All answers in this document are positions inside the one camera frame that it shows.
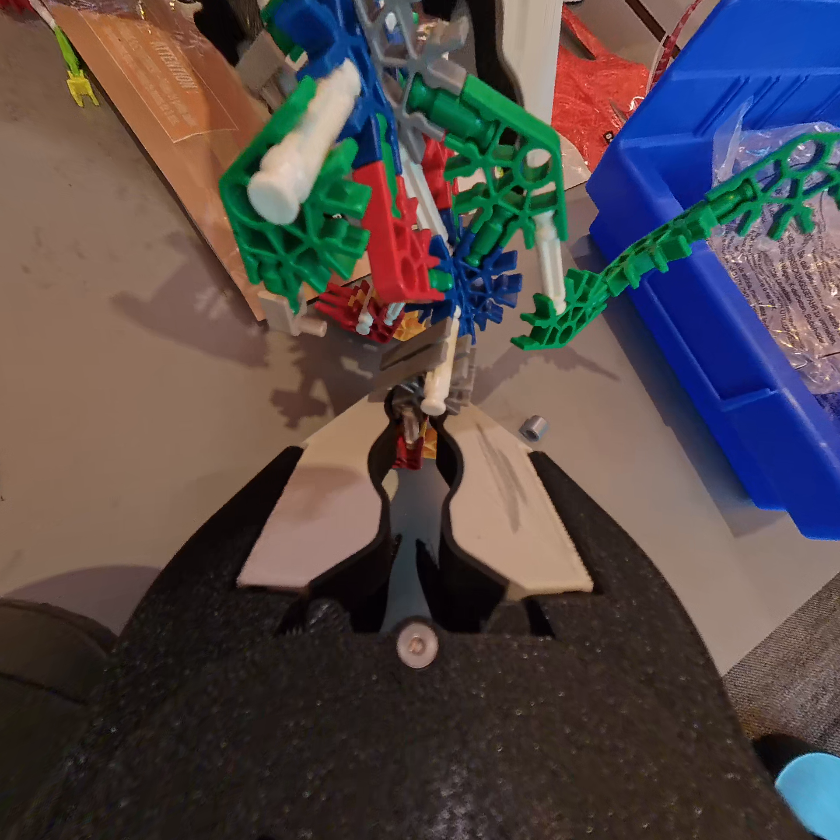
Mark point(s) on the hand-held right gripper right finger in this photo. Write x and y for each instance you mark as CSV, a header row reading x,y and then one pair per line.
x,y
512,518

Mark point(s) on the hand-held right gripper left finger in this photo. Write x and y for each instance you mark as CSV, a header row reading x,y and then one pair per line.
x,y
315,518

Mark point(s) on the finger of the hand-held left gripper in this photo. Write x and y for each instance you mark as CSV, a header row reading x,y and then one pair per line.
x,y
538,46

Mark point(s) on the small multicolour toy model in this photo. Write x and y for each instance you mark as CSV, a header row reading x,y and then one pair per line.
x,y
289,229

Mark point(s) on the red yellow toy assembly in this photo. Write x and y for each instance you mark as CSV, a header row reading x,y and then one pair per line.
x,y
354,308

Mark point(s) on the silver spacer cylinder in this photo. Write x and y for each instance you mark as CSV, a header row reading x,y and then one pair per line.
x,y
533,428

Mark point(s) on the yellow-green clip connector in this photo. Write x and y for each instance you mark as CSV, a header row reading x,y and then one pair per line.
x,y
80,88

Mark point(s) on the blue plastic bin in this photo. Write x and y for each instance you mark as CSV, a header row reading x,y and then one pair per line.
x,y
689,328

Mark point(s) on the crumpled clear plastic bag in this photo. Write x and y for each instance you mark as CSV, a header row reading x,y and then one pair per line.
x,y
787,295

